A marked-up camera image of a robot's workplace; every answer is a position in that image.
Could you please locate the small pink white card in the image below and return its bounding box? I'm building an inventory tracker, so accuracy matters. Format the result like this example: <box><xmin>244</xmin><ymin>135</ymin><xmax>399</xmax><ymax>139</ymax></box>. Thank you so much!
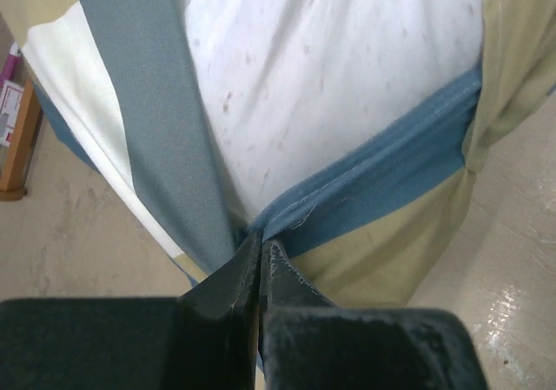
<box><xmin>0</xmin><ymin>43</ymin><xmax>23</xmax><ymax>148</ymax></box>

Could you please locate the white pillow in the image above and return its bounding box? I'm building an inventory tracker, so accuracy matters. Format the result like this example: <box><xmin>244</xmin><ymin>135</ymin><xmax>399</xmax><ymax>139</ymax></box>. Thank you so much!
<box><xmin>176</xmin><ymin>0</ymin><xmax>483</xmax><ymax>222</ymax></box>

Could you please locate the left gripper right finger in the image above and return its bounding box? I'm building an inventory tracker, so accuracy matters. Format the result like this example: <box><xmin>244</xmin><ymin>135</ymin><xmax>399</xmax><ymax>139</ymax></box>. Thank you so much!
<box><xmin>261</xmin><ymin>240</ymin><xmax>488</xmax><ymax>389</ymax></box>

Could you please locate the orange wooden rack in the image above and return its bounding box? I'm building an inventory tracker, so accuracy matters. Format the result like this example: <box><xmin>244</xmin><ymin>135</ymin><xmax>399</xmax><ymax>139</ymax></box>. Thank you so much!
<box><xmin>1</xmin><ymin>77</ymin><xmax>42</xmax><ymax>202</ymax></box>

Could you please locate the patchwork pillowcase blue beige white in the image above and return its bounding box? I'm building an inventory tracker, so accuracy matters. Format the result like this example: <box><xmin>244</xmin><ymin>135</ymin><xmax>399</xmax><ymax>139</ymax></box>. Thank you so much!
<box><xmin>0</xmin><ymin>0</ymin><xmax>556</xmax><ymax>390</ymax></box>

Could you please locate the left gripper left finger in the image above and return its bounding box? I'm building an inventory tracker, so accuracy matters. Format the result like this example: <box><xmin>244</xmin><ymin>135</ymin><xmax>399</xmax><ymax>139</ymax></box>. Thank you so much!
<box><xmin>1</xmin><ymin>233</ymin><xmax>261</xmax><ymax>389</ymax></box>

